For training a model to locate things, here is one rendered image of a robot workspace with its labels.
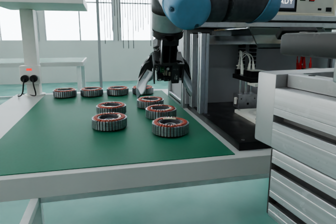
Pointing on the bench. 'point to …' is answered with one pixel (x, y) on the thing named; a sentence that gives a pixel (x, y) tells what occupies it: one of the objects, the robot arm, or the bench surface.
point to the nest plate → (248, 114)
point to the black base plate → (230, 125)
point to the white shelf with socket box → (27, 40)
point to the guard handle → (293, 30)
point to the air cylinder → (245, 100)
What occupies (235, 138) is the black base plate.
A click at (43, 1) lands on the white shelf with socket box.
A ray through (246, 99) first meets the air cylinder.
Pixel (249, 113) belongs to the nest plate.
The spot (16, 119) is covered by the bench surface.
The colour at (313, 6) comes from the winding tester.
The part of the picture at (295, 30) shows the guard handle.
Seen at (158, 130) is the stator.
